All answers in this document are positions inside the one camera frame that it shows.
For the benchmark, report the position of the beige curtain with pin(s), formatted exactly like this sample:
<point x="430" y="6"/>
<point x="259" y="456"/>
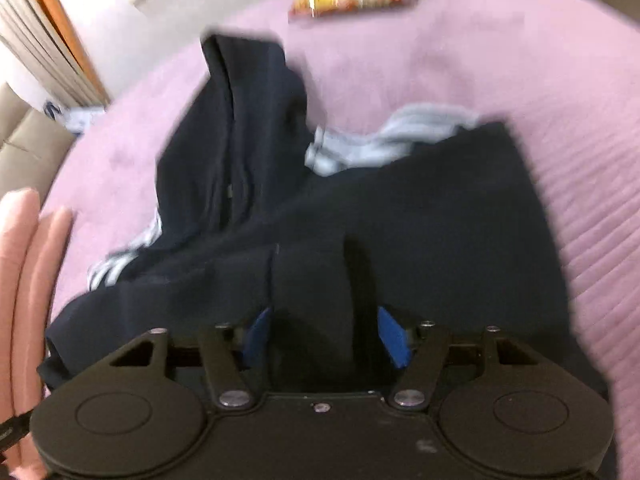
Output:
<point x="37" y="35"/>

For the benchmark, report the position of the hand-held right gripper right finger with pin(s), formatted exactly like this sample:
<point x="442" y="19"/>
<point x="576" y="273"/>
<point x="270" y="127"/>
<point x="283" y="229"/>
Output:
<point x="392" y="332"/>

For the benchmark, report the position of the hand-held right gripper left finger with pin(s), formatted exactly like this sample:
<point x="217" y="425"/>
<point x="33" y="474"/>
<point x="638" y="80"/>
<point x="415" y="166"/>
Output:
<point x="259" y="334"/>

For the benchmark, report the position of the white blue bedside item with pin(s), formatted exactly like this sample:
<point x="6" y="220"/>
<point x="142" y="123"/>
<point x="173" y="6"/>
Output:
<point x="75" y="115"/>

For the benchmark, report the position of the beige padded headboard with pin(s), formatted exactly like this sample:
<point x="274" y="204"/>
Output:
<point x="25" y="145"/>

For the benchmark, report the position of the orange curtain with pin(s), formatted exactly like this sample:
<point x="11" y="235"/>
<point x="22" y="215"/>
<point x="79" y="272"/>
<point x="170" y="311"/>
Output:
<point x="60" y="15"/>

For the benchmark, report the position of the pink folded quilt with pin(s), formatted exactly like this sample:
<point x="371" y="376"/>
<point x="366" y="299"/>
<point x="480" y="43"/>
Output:
<point x="20" y="270"/>

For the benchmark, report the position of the purple quilted bed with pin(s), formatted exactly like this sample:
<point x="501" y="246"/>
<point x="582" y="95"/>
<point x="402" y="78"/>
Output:
<point x="400" y="65"/>

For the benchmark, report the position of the dark navy striped garment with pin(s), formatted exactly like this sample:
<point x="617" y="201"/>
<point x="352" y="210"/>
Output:
<point x="400" y="220"/>

